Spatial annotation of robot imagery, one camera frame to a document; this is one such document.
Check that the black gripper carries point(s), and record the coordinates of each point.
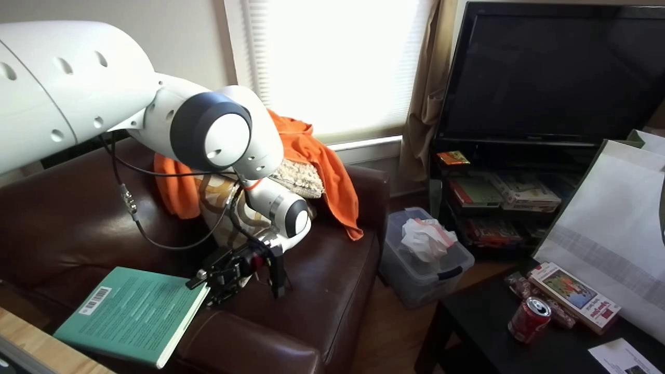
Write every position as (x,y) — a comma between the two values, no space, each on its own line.
(228,270)

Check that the teal green book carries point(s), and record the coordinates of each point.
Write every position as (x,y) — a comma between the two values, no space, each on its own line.
(133,314)

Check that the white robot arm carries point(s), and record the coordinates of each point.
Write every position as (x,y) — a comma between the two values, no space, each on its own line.
(68,82)

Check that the brown leather couch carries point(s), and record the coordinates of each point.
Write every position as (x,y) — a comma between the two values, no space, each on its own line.
(62,228)

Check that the orange blanket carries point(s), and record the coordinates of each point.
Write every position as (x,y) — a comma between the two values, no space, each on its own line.
(180,192)

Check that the clear plastic storage bin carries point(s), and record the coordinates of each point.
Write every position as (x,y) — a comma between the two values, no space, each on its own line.
(419,260)

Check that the wooden table with rails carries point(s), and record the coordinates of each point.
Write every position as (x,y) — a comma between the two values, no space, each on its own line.
(38,352)

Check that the white window blind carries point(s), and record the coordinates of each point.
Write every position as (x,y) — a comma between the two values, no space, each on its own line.
(347,67)

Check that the black coffee table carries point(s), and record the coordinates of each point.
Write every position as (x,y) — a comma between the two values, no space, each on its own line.
(468,334)

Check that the black tv stand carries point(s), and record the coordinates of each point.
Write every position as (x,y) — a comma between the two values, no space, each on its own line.
(503,197)

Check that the red soda can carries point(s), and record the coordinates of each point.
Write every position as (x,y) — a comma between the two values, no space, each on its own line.
(528,318)

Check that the beige curtain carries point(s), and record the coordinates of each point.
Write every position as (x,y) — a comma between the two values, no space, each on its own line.
(428,87)

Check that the black television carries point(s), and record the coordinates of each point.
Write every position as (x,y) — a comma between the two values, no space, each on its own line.
(575,74)

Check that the colourful card box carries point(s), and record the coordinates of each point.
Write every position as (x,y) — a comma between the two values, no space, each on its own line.
(575,298)

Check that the white shopping bag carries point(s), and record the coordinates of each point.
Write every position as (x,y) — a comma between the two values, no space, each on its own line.
(611,233)

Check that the white paper sheet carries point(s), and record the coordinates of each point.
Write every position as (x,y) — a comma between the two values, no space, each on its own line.
(620,355)

